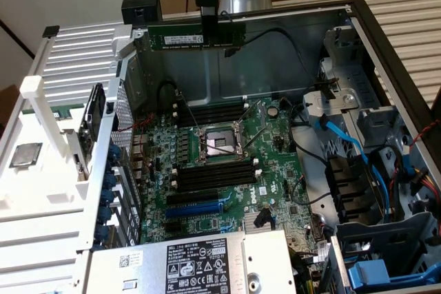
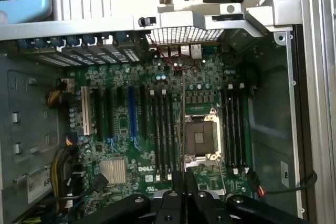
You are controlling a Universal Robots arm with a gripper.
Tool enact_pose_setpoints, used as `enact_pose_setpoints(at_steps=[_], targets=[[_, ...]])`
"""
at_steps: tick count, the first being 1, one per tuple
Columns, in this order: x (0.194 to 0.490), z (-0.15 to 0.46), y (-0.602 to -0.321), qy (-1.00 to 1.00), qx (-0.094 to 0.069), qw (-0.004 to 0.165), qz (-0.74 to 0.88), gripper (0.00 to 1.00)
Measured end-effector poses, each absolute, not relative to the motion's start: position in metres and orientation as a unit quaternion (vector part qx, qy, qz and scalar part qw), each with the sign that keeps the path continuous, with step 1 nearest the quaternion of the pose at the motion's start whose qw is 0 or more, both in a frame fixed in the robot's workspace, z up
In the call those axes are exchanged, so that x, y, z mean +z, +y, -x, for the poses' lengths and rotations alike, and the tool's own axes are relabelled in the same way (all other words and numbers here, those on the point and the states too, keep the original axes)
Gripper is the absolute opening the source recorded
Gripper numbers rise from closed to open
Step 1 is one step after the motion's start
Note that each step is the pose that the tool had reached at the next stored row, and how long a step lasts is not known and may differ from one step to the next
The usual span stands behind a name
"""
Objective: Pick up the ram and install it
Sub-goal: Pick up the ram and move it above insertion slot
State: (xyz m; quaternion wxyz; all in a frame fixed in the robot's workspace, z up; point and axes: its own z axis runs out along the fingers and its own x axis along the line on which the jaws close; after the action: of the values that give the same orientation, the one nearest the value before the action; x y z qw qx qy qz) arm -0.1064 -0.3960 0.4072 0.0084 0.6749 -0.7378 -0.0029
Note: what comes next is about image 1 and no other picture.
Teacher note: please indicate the blue expansion slot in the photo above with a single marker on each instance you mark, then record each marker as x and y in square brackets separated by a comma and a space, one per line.
[193, 210]

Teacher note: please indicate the metal locking lever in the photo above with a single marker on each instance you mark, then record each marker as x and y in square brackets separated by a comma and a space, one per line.
[188, 111]
[255, 135]

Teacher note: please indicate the black power plug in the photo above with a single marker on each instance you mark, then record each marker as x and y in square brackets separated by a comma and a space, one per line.
[262, 218]

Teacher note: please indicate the green RAM stick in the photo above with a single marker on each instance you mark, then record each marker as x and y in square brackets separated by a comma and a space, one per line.
[172, 37]

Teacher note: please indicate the silver drive bracket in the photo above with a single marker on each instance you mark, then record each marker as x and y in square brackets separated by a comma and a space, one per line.
[317, 108]

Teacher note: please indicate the CPU socket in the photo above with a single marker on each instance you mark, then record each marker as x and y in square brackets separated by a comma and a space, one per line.
[220, 142]

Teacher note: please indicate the silver card bracket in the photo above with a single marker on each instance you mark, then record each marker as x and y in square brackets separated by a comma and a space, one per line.
[77, 156]

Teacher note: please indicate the blue SATA plug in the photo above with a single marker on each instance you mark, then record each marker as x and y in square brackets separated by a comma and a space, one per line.
[410, 170]

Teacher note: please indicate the silver coin battery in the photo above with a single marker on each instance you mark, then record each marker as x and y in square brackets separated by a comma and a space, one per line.
[273, 111]

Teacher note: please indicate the green circuit board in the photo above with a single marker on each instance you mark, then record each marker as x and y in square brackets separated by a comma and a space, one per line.
[63, 113]

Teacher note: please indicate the black box device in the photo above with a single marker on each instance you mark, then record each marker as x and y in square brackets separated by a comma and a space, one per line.
[141, 8]

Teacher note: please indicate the black hard disk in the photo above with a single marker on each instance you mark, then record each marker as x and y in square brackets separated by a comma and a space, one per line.
[92, 115]

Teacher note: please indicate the black RAM slot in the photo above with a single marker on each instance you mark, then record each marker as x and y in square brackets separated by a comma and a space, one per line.
[217, 172]
[213, 105]
[213, 120]
[213, 115]
[217, 182]
[217, 166]
[217, 177]
[213, 110]

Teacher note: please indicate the dark blue retention clip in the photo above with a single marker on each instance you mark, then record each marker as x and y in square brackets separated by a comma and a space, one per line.
[111, 179]
[101, 232]
[107, 195]
[104, 213]
[114, 152]

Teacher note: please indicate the silver power supply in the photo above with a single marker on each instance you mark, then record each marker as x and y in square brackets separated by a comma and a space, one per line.
[155, 266]

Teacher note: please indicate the silver heat sink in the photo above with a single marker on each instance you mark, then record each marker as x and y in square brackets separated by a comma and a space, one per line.
[248, 227]

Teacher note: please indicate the white parts rack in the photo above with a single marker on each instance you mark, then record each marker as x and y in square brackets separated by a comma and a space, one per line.
[51, 177]

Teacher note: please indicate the long black expansion slot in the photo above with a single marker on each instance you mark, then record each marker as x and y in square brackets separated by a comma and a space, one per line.
[193, 199]

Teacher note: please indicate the silver CPU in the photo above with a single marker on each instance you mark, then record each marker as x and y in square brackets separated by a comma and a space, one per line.
[25, 154]

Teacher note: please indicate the open PC case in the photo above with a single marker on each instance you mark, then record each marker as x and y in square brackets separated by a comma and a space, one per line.
[275, 66]

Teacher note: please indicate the short black expansion slot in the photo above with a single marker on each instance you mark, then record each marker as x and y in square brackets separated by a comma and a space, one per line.
[172, 228]

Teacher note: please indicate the blue plastic rail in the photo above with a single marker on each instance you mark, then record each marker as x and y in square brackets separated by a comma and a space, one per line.
[413, 277]

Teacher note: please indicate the green motherboard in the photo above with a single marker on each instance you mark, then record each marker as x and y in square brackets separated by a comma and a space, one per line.
[275, 170]

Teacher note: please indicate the blue plastic latch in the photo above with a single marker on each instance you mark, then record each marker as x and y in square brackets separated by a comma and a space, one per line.
[368, 273]

